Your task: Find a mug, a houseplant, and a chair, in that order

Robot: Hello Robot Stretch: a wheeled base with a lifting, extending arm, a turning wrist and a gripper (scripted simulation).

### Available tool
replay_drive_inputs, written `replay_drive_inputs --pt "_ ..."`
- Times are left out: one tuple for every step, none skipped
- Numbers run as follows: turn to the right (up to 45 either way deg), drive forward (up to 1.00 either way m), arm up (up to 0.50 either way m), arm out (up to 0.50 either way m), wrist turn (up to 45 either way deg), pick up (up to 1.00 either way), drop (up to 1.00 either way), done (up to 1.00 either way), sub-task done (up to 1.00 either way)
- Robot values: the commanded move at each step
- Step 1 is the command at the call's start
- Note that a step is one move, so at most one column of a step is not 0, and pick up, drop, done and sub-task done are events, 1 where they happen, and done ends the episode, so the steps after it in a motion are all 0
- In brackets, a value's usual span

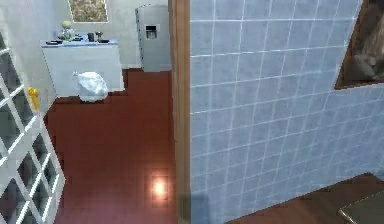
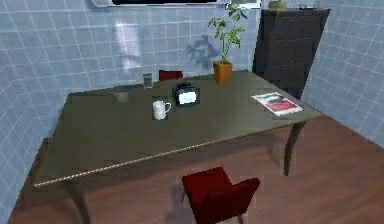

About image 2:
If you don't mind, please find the white mug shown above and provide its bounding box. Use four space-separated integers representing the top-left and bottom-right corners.
152 100 172 121

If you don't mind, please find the red upholstered chair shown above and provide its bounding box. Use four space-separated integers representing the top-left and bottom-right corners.
181 166 261 224
158 69 184 82

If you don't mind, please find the green houseplant in orange pot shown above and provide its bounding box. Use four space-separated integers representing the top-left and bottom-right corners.
208 2 252 85

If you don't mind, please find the black box with white screen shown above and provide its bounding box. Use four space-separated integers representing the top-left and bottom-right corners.
172 82 201 108

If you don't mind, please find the clear drinking glass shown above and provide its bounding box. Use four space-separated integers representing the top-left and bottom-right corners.
142 73 154 90

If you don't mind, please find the grey bowl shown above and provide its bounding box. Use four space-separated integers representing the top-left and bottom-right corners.
113 89 131 104

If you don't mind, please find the red and white magazine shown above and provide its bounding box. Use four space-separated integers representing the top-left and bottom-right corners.
251 91 304 117

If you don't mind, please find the dark green dining table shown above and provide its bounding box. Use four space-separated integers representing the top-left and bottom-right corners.
32 69 325 224

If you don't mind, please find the white framed window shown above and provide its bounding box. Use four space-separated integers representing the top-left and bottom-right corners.
91 0 262 9

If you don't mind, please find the dark brown chest of drawers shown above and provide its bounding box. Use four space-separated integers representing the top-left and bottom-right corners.
252 7 332 100

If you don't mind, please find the small green object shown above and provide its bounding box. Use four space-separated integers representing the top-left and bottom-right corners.
267 0 288 10

